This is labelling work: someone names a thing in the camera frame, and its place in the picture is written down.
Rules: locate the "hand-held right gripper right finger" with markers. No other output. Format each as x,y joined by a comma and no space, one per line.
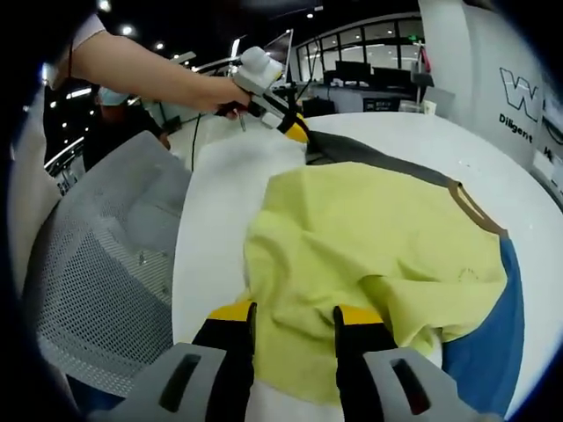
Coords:
365,365

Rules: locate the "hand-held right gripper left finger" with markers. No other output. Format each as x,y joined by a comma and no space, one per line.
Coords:
220,360

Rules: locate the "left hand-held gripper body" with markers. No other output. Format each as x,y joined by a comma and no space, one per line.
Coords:
257,70

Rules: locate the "yellow blue grey garment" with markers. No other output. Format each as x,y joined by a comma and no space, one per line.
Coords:
374,228

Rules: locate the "person's left hand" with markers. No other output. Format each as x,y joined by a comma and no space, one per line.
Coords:
217,94

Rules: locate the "black office chair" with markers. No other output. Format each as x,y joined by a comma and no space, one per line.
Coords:
313,107

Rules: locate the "tilted computer monitor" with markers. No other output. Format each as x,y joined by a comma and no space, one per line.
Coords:
285,48

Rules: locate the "black desk monitor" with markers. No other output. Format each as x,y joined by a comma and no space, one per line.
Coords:
387,75
353,71

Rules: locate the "grey mesh office chair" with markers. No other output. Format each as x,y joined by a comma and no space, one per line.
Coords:
101,285

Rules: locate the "white paper cup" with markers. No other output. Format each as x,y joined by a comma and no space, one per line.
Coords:
429,108

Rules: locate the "pink hanging item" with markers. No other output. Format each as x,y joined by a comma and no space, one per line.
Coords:
424,59

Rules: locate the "person's white shirt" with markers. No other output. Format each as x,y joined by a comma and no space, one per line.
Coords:
35,184

